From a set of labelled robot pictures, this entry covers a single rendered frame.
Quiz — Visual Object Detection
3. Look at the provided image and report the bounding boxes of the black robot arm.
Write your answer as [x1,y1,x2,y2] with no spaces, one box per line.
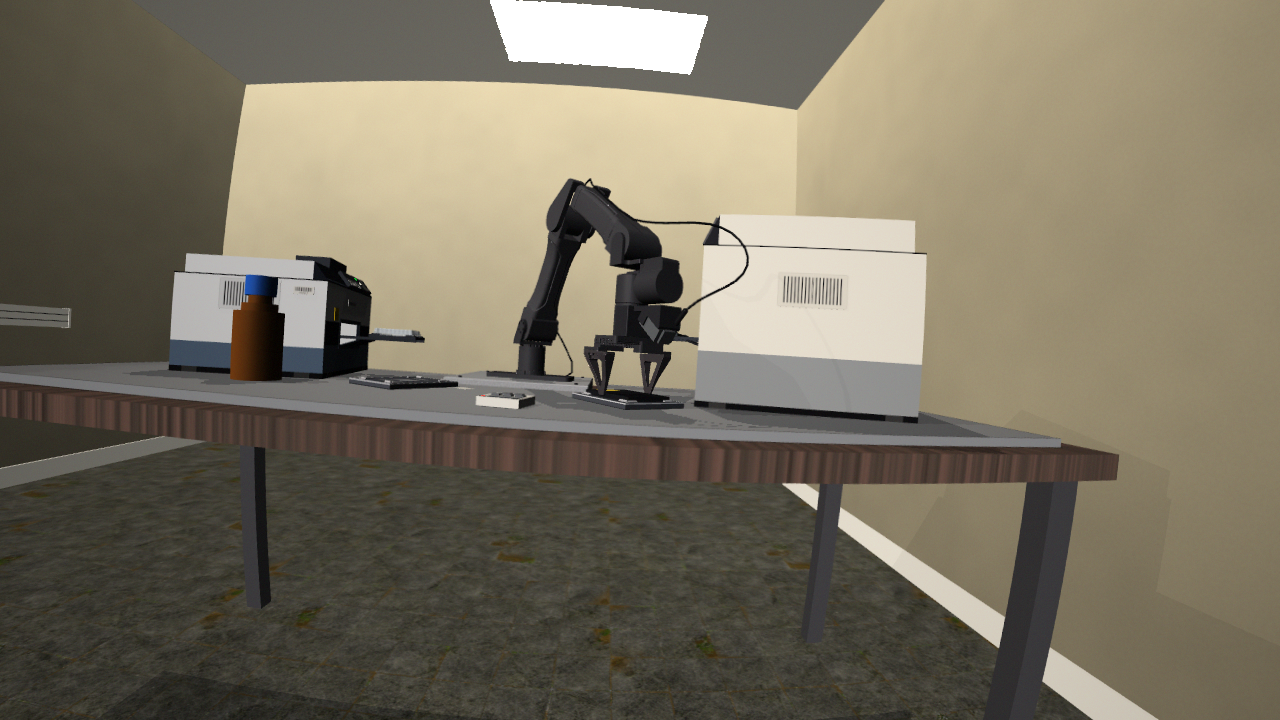
[486,178,684,382]

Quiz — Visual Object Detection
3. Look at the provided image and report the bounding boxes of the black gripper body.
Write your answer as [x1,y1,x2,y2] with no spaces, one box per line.
[584,304,671,355]

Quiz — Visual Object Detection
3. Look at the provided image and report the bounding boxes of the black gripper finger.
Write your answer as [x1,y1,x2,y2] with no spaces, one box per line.
[640,354,671,395]
[584,350,614,396]

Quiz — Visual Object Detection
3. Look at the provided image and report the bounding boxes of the brown bottle with blue cap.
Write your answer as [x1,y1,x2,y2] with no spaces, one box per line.
[230,275,285,380]

